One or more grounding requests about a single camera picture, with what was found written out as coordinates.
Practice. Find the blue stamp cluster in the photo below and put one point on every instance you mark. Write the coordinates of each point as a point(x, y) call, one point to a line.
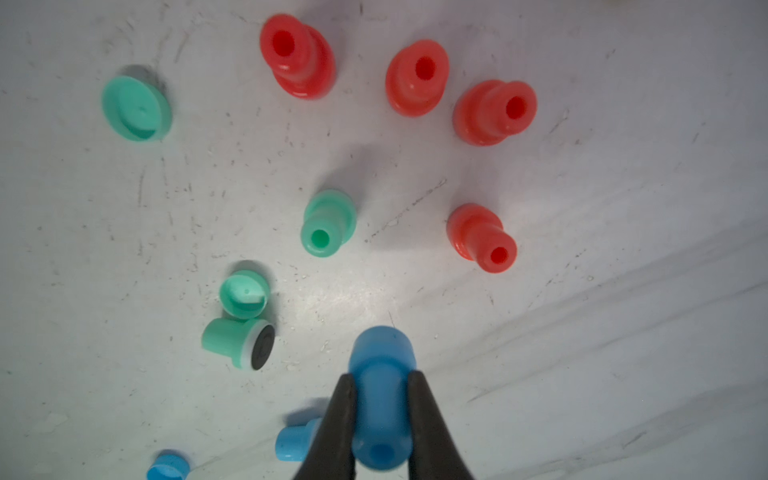
point(380, 361)

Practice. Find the green cap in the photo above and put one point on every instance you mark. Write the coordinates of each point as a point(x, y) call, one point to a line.
point(244, 294)
point(136, 110)

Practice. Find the red stamp cluster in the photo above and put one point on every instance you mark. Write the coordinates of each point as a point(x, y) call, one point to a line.
point(493, 110)

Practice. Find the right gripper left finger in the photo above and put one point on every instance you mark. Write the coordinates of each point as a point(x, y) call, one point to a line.
point(330, 455)

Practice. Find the green stamp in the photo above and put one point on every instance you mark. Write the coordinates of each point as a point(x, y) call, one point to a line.
point(247, 343)
point(329, 222)

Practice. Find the blue cap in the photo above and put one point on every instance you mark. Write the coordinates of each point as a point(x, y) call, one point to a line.
point(168, 466)

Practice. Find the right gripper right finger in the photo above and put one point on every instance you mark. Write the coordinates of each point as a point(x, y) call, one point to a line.
point(434, 454)

